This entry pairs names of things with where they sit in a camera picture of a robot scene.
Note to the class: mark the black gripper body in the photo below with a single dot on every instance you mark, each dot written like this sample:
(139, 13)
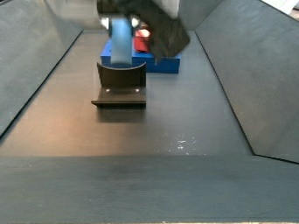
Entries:
(168, 37)

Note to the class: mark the blue oval cylinder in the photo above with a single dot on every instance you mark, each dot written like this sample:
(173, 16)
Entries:
(120, 42)

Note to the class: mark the black curved fixture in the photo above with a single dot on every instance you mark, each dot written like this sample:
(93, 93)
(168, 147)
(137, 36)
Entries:
(121, 86)

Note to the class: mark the red peg white top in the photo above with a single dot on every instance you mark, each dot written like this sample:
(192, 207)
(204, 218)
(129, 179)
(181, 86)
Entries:
(140, 40)

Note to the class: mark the blue shape sorter block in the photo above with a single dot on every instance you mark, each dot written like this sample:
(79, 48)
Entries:
(163, 66)

